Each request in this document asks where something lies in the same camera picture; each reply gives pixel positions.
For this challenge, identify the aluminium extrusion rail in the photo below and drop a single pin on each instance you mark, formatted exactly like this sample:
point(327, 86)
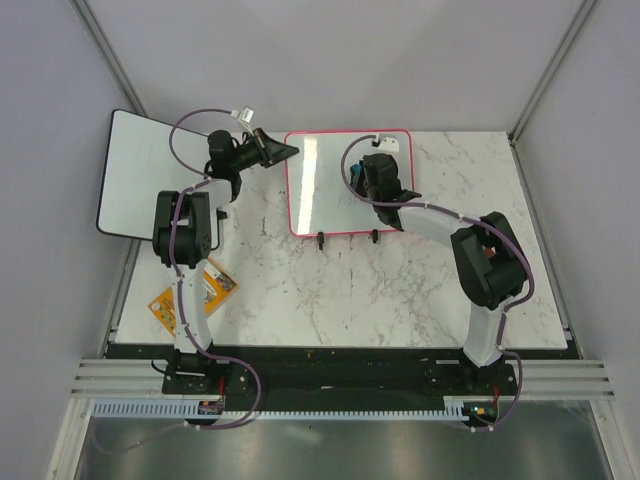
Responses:
point(544, 380)

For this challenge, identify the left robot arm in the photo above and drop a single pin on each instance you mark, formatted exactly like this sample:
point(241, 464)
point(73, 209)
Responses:
point(182, 231)

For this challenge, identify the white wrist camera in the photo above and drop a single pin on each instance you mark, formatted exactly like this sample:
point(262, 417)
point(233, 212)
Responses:
point(387, 144)
point(245, 115)

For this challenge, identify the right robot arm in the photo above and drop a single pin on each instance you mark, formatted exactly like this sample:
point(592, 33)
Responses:
point(491, 266)

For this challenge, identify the black framed whiteboard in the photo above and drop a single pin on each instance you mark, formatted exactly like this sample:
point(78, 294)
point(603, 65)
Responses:
point(138, 166)

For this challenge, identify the white slotted cable duct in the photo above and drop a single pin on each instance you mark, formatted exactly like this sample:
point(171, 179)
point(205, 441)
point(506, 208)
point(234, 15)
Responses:
point(195, 409)

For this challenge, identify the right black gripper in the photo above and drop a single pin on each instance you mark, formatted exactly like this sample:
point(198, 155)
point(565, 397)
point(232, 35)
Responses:
point(361, 186)

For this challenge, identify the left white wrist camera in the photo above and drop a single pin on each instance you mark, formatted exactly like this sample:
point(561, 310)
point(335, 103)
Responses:
point(245, 115)

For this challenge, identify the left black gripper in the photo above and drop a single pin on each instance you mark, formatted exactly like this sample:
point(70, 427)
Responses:
point(270, 152)

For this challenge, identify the pink framed whiteboard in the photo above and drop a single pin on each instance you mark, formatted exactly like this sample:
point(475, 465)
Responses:
point(318, 201)

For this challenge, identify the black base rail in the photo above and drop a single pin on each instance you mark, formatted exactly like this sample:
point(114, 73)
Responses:
point(333, 378)

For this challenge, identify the blue bone-shaped eraser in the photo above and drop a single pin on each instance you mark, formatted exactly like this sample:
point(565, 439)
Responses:
point(355, 171)

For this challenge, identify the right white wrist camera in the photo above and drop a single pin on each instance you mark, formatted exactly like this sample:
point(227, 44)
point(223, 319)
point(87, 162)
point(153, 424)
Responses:
point(387, 144)

